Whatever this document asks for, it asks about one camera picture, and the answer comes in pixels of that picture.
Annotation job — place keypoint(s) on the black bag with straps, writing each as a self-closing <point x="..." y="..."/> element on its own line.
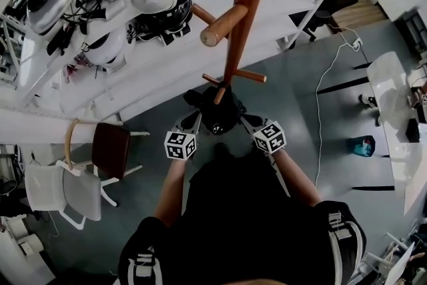
<point x="217" y="113"/>

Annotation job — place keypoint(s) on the person's right forearm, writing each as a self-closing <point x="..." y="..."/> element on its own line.
<point x="293" y="177"/>

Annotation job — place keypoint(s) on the black round helmet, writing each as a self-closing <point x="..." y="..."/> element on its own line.
<point x="163" y="21"/>

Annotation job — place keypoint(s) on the white round helmet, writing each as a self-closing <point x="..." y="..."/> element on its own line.
<point x="106" y="50"/>

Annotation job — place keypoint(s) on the person's left forearm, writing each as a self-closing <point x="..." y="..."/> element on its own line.
<point x="170" y="190"/>

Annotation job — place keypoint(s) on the white metal shelf unit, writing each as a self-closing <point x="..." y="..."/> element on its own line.
<point x="200" y="66"/>

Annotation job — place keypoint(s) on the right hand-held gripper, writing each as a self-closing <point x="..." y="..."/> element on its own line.
<point x="270" y="138"/>

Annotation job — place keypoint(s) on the teal plastic bag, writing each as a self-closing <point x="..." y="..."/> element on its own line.
<point x="362" y="146"/>

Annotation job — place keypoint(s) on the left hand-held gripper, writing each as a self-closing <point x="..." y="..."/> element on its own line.
<point x="180" y="145"/>

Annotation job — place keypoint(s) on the white desk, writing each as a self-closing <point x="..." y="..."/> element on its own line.
<point x="393" y="83"/>

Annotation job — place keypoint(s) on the wooden chair with brown seat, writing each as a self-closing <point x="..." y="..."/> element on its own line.
<point x="110" y="147"/>

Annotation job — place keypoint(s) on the person's black shirt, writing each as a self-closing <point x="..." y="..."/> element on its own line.
<point x="240" y="227"/>

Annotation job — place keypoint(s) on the white office chair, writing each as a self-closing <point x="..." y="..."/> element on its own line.
<point x="80" y="190"/>

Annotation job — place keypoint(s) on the black office chair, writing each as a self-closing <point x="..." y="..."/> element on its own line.
<point x="333" y="3"/>

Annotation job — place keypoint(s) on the wooden platform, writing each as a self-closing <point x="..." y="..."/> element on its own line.
<point x="360" y="13"/>

